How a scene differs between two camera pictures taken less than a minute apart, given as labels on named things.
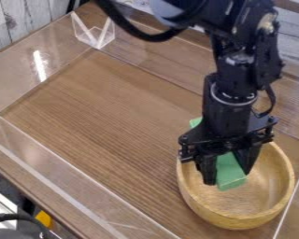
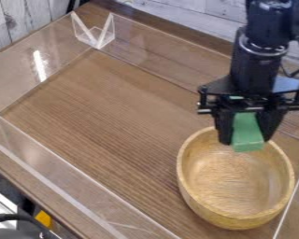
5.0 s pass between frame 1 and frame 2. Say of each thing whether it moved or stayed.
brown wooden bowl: stayed
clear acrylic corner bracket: stayed
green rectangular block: moved
